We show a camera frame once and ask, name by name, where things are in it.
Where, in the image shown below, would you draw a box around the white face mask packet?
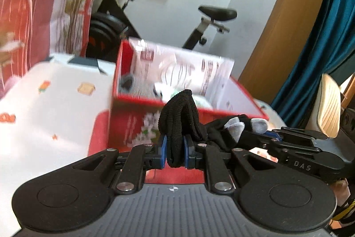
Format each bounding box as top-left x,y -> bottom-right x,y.
129,37 -> 236,104

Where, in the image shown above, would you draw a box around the cartoon-print tablecloth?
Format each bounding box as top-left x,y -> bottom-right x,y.
0,52 -> 278,226

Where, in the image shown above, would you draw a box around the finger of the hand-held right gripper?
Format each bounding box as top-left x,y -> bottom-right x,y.
240,133 -> 317,156
266,127 -> 329,143

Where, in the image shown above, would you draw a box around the red plant-print curtain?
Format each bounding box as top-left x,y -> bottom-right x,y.
0,0 -> 108,93

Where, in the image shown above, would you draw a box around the wooden door panel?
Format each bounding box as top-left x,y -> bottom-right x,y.
239,0 -> 333,104

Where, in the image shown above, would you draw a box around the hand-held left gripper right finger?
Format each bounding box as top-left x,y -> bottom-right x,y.
183,134 -> 278,194

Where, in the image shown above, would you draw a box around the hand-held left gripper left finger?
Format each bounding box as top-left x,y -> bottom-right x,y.
72,135 -> 168,194

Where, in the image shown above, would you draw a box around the black glove grey fingertips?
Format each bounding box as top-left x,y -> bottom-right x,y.
158,89 -> 269,168

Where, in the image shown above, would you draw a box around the grey black cloth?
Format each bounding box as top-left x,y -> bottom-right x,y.
119,73 -> 150,96

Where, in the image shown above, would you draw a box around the black exercise bike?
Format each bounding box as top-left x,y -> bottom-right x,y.
86,0 -> 237,60

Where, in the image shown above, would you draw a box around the beige ribbed chair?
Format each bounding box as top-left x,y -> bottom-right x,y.
305,73 -> 347,140

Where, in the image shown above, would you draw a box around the teal curtain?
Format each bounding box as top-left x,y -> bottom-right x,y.
270,0 -> 355,126

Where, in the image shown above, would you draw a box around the red strawberry-print box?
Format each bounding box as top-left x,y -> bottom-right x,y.
108,39 -> 270,182

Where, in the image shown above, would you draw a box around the yellow black strap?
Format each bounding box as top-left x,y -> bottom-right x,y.
333,198 -> 355,223

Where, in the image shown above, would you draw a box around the person's right hand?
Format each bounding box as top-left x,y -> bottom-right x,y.
334,179 -> 350,200

